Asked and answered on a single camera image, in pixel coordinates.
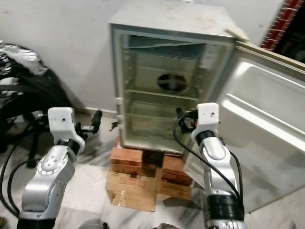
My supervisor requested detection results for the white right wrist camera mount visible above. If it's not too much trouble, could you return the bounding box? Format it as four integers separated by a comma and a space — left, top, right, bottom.
191, 102, 220, 140

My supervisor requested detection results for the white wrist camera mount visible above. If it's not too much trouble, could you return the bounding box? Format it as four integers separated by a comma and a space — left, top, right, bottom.
191, 102, 220, 140
48, 107, 81, 144

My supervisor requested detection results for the short black left arm cable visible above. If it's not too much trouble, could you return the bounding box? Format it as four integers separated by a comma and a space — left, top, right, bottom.
10, 157, 42, 215

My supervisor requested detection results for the black office chair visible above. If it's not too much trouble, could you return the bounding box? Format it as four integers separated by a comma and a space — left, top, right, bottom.
0, 64, 77, 167

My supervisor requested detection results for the round black fridge fan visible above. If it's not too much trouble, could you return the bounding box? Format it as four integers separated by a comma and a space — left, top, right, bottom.
156, 73, 188, 93

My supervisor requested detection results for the black white patterned cloth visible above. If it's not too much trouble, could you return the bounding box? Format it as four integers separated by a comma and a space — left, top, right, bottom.
0, 42, 51, 77

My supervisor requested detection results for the tan cardboard scrap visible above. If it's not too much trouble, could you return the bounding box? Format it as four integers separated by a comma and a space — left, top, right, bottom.
225, 26, 251, 42

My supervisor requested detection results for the red brick stack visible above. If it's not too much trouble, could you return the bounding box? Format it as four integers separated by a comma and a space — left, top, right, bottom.
111, 143, 146, 176
162, 155, 191, 187

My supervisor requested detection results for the small grey fridge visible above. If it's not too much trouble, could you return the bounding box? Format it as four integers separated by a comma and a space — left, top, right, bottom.
108, 0, 251, 156

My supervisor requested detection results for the long black left arm cable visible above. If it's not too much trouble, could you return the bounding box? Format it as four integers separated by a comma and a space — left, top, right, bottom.
0, 114, 51, 219

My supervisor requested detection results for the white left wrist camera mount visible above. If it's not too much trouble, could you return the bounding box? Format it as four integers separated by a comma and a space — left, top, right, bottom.
48, 107, 81, 144

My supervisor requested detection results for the grey fridge door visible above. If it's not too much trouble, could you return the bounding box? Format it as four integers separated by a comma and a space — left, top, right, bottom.
181, 40, 305, 214

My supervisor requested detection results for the brown cardboard sheet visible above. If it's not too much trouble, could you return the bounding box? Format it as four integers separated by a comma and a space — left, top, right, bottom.
106, 169, 191, 212

